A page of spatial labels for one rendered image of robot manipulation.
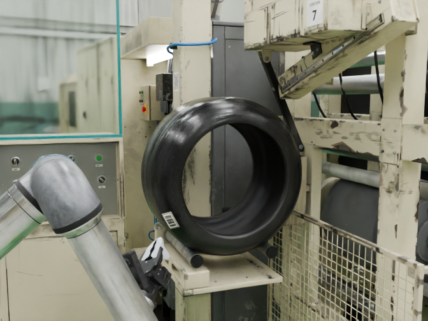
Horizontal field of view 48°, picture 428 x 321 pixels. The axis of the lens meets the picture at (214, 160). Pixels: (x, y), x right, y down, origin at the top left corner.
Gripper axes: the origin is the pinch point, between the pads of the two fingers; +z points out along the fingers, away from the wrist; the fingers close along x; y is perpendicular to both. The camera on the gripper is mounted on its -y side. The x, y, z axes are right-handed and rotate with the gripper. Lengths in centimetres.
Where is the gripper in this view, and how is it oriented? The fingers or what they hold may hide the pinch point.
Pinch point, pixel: (157, 239)
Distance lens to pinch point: 150.3
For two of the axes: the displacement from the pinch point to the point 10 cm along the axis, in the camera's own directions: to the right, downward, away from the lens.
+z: 2.3, -6.8, 7.0
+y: 5.5, 6.8, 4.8
